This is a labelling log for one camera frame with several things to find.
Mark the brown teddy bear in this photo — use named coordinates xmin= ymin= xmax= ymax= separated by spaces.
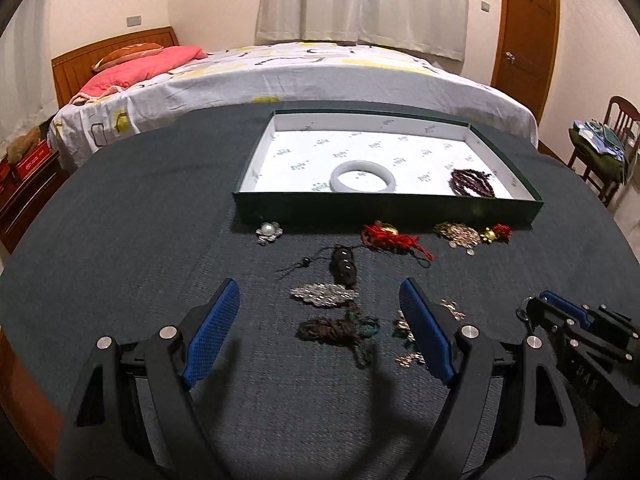
xmin=6 ymin=127 xmax=41 ymax=161

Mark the silver rhinestone brooch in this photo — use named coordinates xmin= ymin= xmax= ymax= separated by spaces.
xmin=290 ymin=282 xmax=358 ymax=309

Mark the wooden chair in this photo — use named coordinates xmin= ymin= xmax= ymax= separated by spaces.
xmin=567 ymin=96 xmax=640 ymax=208

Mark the silver pearl ring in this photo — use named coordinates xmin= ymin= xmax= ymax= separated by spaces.
xmin=255 ymin=221 xmax=285 ymax=247

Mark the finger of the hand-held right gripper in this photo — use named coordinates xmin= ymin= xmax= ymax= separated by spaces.
xmin=516 ymin=297 xmax=571 ymax=341
xmin=539 ymin=290 xmax=608 ymax=326

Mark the wooden door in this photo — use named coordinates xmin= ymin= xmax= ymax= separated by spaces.
xmin=490 ymin=0 xmax=561 ymax=126

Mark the wooden nightstand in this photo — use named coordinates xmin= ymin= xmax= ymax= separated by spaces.
xmin=0 ymin=145 xmax=68 ymax=253

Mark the gold chain bracelet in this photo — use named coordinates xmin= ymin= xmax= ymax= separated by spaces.
xmin=433 ymin=221 xmax=482 ymax=256

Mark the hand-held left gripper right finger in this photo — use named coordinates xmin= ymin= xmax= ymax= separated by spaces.
xmin=398 ymin=277 xmax=588 ymax=480

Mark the gold pearl brooch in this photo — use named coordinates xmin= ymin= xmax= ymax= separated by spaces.
xmin=391 ymin=300 xmax=467 ymax=368

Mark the orange pillow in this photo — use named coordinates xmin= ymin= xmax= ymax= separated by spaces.
xmin=91 ymin=42 xmax=165 ymax=72

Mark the brown cord tassel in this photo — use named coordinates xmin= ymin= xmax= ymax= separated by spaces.
xmin=297 ymin=305 xmax=382 ymax=370

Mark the black bead pendant cord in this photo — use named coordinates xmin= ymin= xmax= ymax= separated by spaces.
xmin=274 ymin=243 xmax=361 ymax=291

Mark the pink pillow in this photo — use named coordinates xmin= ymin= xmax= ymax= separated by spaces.
xmin=70 ymin=46 xmax=208 ymax=106

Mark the white curtain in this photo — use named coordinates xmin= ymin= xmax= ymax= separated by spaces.
xmin=254 ymin=0 xmax=470 ymax=63

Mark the bed with patterned sheet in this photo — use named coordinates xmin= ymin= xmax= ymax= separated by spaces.
xmin=47 ymin=41 xmax=540 ymax=176

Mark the clothes pile on chair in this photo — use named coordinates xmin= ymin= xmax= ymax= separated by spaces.
xmin=570 ymin=119 xmax=631 ymax=183

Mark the red box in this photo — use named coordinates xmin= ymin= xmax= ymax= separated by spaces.
xmin=12 ymin=140 xmax=53 ymax=181

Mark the green tray with white lining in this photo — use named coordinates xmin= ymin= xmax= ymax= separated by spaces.
xmin=232 ymin=108 xmax=545 ymax=227

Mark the dark red bead bracelet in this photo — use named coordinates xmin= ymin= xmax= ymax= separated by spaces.
xmin=448 ymin=167 xmax=498 ymax=198

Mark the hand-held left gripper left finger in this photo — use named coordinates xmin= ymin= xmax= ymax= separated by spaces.
xmin=54 ymin=277 xmax=242 ymax=480

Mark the pale jade bangle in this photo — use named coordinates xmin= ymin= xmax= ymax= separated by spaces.
xmin=330 ymin=160 xmax=398 ymax=195

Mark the wooden headboard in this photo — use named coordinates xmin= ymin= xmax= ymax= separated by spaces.
xmin=51 ymin=26 xmax=180 ymax=109

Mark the red knot gold lock charm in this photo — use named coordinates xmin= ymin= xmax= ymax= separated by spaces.
xmin=361 ymin=220 xmax=437 ymax=262

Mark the gold charm with red beads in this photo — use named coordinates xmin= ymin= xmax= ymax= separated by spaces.
xmin=480 ymin=223 xmax=513 ymax=245

